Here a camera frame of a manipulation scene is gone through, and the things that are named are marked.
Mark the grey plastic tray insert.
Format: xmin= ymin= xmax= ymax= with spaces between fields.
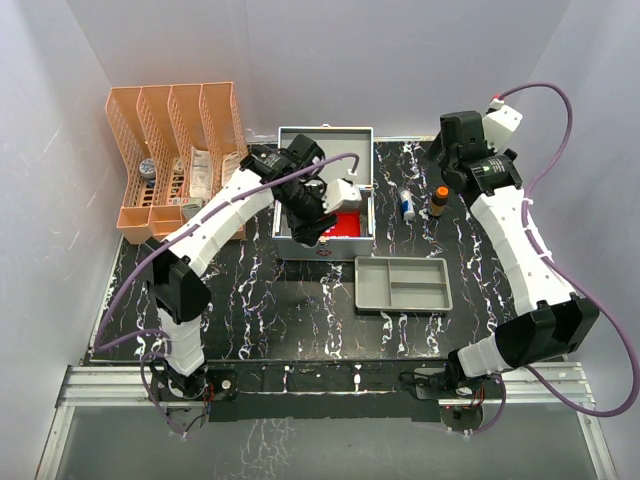
xmin=354 ymin=256 xmax=453 ymax=313

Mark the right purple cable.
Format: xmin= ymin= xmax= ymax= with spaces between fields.
xmin=469 ymin=82 xmax=637 ymax=439

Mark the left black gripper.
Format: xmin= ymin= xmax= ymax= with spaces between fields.
xmin=280 ymin=184 xmax=339 ymax=246

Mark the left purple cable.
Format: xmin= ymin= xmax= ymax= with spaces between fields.
xmin=91 ymin=151 xmax=361 ymax=441

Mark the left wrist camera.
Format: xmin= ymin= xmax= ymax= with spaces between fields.
xmin=322 ymin=179 xmax=362 ymax=214

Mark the round blue white tin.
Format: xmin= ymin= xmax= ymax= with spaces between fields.
xmin=138 ymin=158 xmax=156 ymax=180

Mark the silver metal medicine case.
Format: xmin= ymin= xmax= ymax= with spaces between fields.
xmin=271 ymin=125 xmax=375 ymax=262

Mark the aluminium frame rail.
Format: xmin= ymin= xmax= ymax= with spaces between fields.
xmin=37 ymin=361 xmax=618 ymax=479

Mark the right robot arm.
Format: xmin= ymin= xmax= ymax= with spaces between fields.
xmin=428 ymin=106 xmax=600 ymax=397

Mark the white ruler set package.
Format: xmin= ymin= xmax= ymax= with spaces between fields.
xmin=189 ymin=147 xmax=213 ymax=202

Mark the grey stationery box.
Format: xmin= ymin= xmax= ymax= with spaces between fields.
xmin=181 ymin=197 xmax=206 ymax=220

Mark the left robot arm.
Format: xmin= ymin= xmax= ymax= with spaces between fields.
xmin=147 ymin=134 xmax=360 ymax=399

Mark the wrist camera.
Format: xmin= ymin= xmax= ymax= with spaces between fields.
xmin=322 ymin=179 xmax=362 ymax=214
xmin=482 ymin=96 xmax=523 ymax=153

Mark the brown bottle orange cap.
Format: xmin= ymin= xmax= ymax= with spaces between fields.
xmin=427 ymin=186 xmax=449 ymax=218

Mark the white blue tube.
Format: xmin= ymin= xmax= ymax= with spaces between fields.
xmin=398 ymin=187 xmax=415 ymax=222

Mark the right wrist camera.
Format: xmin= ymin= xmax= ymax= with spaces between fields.
xmin=482 ymin=96 xmax=523 ymax=153

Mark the red first aid pouch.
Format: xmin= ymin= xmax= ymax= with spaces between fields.
xmin=324 ymin=211 xmax=361 ymax=238

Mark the purple cable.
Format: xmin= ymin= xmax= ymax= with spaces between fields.
xmin=469 ymin=82 xmax=637 ymax=439
xmin=91 ymin=151 xmax=361 ymax=441

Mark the orange plastic file organizer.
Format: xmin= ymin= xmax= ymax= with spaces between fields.
xmin=105 ymin=82 xmax=248 ymax=245

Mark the white oval card package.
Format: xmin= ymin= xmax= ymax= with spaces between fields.
xmin=221 ymin=151 xmax=242 ymax=187

